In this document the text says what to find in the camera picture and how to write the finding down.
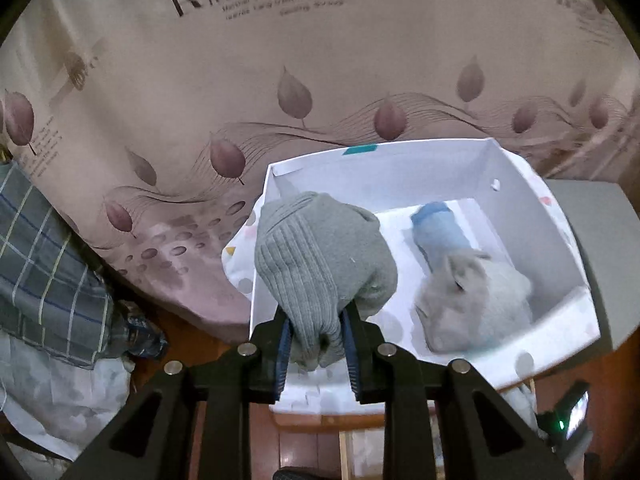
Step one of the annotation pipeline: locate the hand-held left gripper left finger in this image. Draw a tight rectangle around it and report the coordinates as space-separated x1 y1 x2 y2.
60 310 296 480

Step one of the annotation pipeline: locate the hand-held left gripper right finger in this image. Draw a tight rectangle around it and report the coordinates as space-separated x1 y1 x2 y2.
341 305 571 480

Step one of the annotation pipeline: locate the grey ribbed sock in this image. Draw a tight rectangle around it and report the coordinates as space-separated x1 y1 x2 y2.
254 191 398 372

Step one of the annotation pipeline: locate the grey and blue sock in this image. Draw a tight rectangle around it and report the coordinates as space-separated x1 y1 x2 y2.
414 250 533 353

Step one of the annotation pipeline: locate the light blue underwear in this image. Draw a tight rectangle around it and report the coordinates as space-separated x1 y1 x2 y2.
410 201 473 273

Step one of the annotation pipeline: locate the white cardboard box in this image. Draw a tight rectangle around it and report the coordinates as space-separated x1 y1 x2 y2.
221 137 601 416

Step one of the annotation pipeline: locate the blue snack packet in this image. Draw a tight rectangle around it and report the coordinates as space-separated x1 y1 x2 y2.
117 300 168 360

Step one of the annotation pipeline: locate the white green-patterned cloth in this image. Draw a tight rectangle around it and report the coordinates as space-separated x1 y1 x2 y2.
0 332 133 461

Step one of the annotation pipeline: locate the grey plaid blanket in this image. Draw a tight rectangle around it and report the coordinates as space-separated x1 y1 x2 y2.
0 160 133 371

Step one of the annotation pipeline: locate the leaf printed bed sheet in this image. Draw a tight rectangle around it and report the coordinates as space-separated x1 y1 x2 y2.
0 0 640 333

